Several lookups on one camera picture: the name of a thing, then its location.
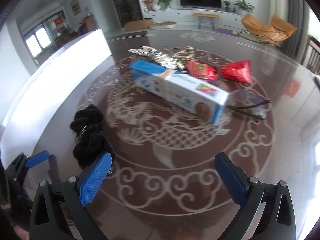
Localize green plant right of television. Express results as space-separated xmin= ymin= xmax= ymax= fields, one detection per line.
xmin=234 ymin=0 xmax=255 ymax=16

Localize gold pearl bracelet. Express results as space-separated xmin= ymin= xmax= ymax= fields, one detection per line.
xmin=172 ymin=45 xmax=195 ymax=74

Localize dark wooden side chair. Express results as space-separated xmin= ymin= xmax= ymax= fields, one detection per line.
xmin=304 ymin=36 xmax=320 ymax=75

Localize dark glass display cabinet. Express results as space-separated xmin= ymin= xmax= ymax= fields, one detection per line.
xmin=113 ymin=0 xmax=143 ymax=27

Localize grey curtain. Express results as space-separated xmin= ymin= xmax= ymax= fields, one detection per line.
xmin=281 ymin=0 xmax=310 ymax=62

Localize white tv cabinet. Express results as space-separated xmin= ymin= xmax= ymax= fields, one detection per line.
xmin=142 ymin=9 xmax=244 ymax=31

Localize black fuzzy scrunchie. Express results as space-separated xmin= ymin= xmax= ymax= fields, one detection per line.
xmin=70 ymin=105 xmax=116 ymax=169

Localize orange rocking lounge chair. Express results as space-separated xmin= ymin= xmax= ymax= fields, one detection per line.
xmin=237 ymin=14 xmax=297 ymax=44

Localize small wooden bench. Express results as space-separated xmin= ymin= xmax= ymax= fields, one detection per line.
xmin=193 ymin=12 xmax=220 ymax=30

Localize round beige floor cushion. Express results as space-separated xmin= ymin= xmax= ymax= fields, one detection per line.
xmin=149 ymin=22 xmax=177 ymax=30

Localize red foil snack bag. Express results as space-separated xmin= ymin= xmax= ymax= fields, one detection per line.
xmin=220 ymin=60 xmax=253 ymax=84

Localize white cardboard storage box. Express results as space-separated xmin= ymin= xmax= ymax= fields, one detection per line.
xmin=0 ymin=28 xmax=112 ymax=131

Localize rhinestone silver hair claw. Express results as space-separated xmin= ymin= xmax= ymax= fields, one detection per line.
xmin=128 ymin=46 xmax=188 ymax=74

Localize red flower vase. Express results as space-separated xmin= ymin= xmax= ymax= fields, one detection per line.
xmin=142 ymin=0 xmax=155 ymax=11

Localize long brown cardboard box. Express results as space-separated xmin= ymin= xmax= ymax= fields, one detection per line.
xmin=124 ymin=18 xmax=153 ymax=32

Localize blue white cookie box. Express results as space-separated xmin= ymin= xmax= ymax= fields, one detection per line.
xmin=129 ymin=60 xmax=229 ymax=124

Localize red snack packet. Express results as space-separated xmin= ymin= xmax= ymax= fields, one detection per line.
xmin=187 ymin=61 xmax=219 ymax=81

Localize wooden dining table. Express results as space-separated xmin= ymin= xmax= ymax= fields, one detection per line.
xmin=74 ymin=15 xmax=97 ymax=35

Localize green potted plant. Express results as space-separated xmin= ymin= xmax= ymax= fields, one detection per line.
xmin=158 ymin=0 xmax=174 ymax=9

